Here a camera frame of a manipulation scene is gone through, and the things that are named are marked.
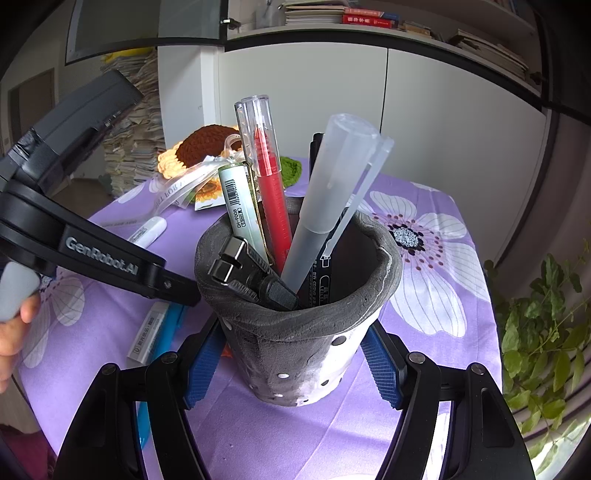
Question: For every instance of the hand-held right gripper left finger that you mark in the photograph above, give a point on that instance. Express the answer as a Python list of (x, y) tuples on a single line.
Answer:
[(205, 369)]

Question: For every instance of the purple floral tablecloth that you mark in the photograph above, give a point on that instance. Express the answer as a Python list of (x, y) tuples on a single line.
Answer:
[(438, 300)]

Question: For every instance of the clear wrap with ribbon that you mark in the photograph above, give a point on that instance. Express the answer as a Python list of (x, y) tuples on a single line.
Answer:
[(175, 194)]

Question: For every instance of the person's left hand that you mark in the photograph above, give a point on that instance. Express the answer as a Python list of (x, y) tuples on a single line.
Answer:
[(11, 341)]

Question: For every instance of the blue pen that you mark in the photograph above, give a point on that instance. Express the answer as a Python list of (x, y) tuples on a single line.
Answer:
[(173, 323)]

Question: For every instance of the frosted grey pen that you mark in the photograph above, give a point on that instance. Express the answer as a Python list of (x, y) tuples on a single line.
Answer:
[(323, 203)]

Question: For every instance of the pale green pen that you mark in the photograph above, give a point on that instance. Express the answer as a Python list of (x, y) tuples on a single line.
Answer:
[(240, 207)]

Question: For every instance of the green leafy plant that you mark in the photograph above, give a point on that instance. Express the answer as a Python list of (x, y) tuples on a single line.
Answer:
[(531, 323)]

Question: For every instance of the sunflower print card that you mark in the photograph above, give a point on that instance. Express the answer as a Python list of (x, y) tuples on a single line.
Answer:
[(210, 194)]

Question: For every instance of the red book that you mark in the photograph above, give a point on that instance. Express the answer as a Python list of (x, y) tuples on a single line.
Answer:
[(369, 21)]

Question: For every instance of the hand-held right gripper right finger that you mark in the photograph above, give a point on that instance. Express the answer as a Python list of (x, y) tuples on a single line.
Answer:
[(381, 369)]

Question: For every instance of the yellow bag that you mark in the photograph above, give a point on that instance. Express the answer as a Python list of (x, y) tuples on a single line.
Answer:
[(122, 57)]

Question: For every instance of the person's pink clothing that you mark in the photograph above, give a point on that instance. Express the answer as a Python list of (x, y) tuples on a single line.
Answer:
[(23, 457)]

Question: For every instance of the crochet sunflower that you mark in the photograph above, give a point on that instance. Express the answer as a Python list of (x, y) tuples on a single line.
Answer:
[(198, 143)]

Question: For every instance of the grey perforated pen holder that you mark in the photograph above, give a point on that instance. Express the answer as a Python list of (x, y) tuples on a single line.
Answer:
[(300, 350)]

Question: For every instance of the glass bookcase door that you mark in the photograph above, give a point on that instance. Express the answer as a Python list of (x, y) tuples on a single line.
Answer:
[(138, 23), (549, 69)]

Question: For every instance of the green crochet leaf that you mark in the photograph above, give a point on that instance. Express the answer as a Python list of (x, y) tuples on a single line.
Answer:
[(291, 170)]

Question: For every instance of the white eraser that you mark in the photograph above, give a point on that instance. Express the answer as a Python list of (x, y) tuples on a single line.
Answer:
[(147, 334)]

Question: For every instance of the black craft knife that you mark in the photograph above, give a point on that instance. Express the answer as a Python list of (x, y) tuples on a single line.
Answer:
[(249, 272)]

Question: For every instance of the black marker pen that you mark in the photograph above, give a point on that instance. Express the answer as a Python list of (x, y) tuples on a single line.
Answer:
[(323, 281)]

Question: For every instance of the red gel pen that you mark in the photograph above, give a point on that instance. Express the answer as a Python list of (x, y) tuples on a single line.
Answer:
[(272, 203)]

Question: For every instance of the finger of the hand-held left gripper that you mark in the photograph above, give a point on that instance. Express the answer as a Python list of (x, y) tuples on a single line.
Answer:
[(175, 288)]

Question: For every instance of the stack of books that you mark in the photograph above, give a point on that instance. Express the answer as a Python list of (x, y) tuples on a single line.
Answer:
[(314, 11), (489, 50), (415, 28)]

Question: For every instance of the white pen cup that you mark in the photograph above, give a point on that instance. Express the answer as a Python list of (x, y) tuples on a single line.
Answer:
[(270, 14)]

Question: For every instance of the white correction pen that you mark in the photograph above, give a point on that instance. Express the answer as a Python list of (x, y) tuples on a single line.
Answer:
[(147, 230)]

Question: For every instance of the tall stacks of papers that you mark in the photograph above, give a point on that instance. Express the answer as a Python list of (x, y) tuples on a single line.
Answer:
[(138, 129)]

